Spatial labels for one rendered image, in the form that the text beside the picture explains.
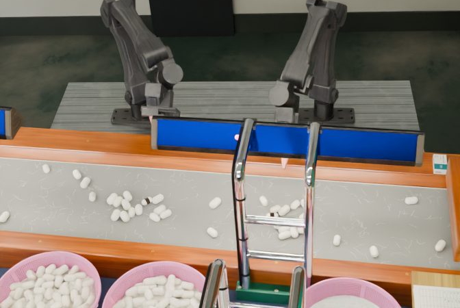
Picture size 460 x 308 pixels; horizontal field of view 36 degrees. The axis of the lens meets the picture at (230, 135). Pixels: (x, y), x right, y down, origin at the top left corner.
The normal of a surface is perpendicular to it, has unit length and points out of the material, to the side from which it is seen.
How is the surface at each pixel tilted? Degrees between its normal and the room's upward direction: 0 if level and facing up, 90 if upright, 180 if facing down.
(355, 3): 90
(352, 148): 58
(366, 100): 0
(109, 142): 0
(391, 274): 0
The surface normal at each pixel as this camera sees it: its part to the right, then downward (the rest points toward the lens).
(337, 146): -0.17, 0.14
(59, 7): -0.07, 0.65
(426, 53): -0.06, -0.76
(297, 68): -0.28, -0.36
